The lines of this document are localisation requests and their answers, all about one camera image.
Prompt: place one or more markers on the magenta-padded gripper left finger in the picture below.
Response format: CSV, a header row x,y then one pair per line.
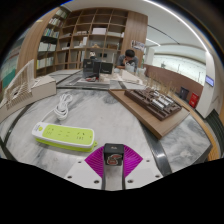
x,y
95,163

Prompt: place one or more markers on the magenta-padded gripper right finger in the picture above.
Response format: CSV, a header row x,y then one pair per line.
x,y
133,163

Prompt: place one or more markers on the small black charger block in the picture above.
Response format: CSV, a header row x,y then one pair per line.
x,y
113,155

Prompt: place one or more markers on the green and white power strip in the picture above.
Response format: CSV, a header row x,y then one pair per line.
x,y
66,135

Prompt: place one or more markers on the brown architectural model on board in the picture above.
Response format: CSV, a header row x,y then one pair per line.
x,y
156,106

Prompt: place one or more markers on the dark waste bin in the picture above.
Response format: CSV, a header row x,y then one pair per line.
x,y
184,93

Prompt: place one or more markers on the small white architectural model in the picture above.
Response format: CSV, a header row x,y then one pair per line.
x,y
130,76

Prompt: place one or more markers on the black architectural model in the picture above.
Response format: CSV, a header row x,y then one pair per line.
x,y
96,70

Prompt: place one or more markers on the person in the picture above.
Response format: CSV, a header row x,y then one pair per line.
x,y
128,61

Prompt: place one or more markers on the large white architectural model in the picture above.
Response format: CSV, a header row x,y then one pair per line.
x,y
23,90

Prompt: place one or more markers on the poster on wood panel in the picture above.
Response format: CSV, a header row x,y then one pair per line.
x,y
138,45

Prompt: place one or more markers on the tall bookshelf with books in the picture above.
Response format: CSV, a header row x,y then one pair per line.
x,y
46,46

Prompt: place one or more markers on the wooden cubby shelf unit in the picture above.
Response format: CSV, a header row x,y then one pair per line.
x,y
93,36

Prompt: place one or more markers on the curved ceiling light strip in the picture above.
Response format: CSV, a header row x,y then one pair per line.
x,y
180,16

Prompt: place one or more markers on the wall-mounted display screen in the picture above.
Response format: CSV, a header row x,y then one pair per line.
x,y
209,81

